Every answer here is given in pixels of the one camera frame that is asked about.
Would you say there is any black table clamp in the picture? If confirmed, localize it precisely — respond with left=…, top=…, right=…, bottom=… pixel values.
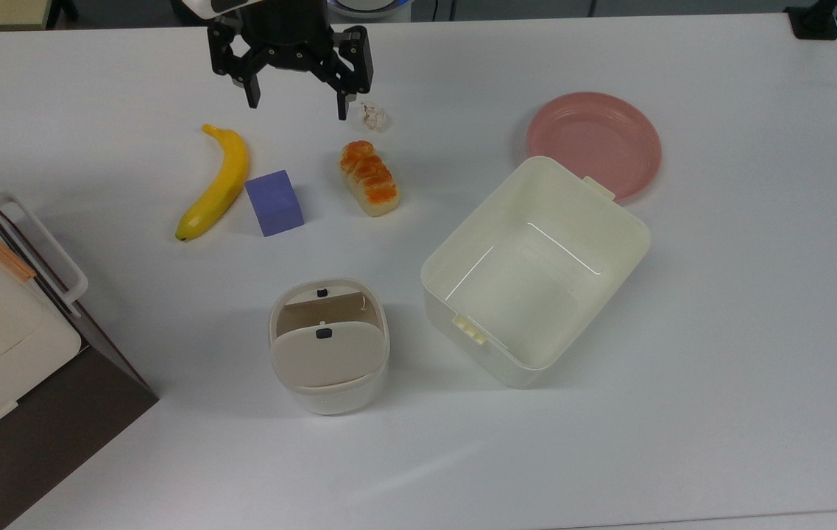
left=784, top=0, right=837, bottom=40

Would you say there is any toy bread loaf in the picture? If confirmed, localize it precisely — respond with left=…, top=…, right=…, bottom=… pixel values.
left=339, top=140, right=401, bottom=218

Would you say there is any small cream trash can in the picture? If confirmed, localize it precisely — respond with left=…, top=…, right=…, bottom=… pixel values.
left=268, top=278, right=391, bottom=416

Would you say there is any pink plastic plate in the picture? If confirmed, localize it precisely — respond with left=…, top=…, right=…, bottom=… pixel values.
left=526, top=92, right=663, bottom=204

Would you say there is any cream open plastic bin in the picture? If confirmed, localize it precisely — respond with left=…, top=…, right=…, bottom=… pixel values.
left=420, top=155, right=651, bottom=389

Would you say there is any white drawer handle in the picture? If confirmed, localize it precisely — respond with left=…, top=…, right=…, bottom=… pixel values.
left=0, top=192, right=88, bottom=318

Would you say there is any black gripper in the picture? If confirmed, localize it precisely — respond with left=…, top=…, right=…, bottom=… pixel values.
left=208, top=0, right=374, bottom=121

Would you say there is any white paper ball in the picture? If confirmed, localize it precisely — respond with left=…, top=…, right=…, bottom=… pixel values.
left=359, top=101, right=392, bottom=133

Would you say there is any yellow banana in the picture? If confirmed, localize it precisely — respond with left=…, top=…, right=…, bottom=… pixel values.
left=175, top=124, right=250, bottom=242

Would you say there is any dark brown drawer cabinet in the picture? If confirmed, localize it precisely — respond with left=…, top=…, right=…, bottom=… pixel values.
left=0, top=160, right=160, bottom=530

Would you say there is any purple foam cube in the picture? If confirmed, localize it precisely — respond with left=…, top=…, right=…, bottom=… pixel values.
left=244, top=170, right=306, bottom=238

